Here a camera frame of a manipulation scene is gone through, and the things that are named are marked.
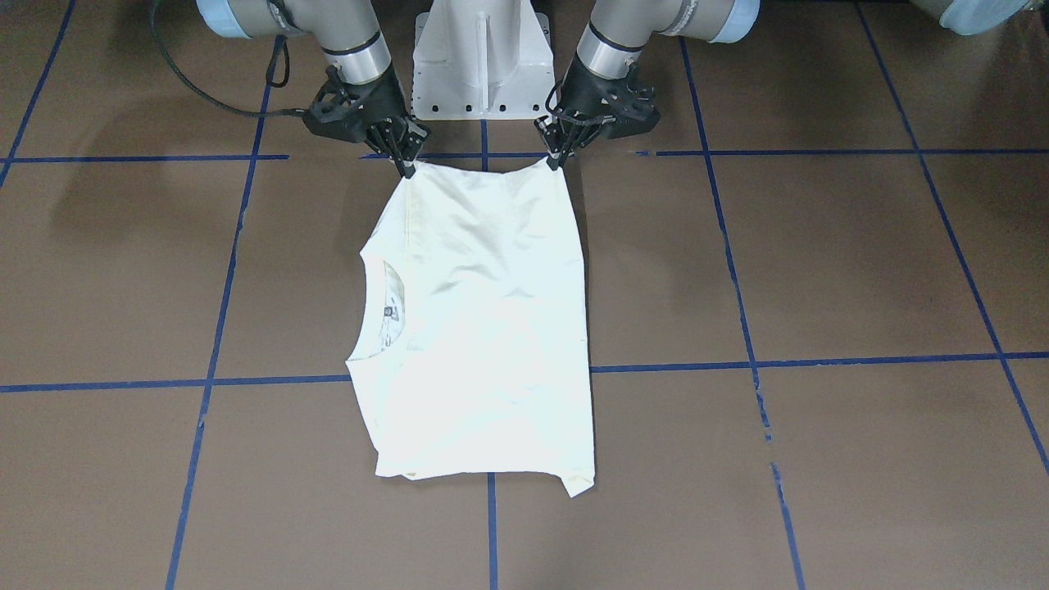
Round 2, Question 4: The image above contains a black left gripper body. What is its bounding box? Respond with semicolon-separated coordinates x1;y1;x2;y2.
557;57;625;123

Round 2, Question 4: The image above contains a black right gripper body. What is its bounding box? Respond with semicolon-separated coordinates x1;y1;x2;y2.
348;73;413;139

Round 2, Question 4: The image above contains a cream long-sleeve cat shirt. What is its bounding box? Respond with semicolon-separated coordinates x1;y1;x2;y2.
346;161;596;497

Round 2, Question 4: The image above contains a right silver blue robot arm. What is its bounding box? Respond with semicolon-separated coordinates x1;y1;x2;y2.
196;1;430;180

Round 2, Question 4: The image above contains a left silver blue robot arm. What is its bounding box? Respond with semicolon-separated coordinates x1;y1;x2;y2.
534;1;761;170

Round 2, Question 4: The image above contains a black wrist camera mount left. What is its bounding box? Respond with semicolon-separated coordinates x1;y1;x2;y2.
603;63;661;139

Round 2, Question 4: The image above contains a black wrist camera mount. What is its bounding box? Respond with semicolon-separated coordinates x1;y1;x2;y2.
603;63;661;139
302;65;367;144

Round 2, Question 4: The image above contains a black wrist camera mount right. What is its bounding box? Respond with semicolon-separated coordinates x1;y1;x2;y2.
302;65;367;144

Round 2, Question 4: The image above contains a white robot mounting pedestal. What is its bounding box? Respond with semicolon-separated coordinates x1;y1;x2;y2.
410;1;555;120

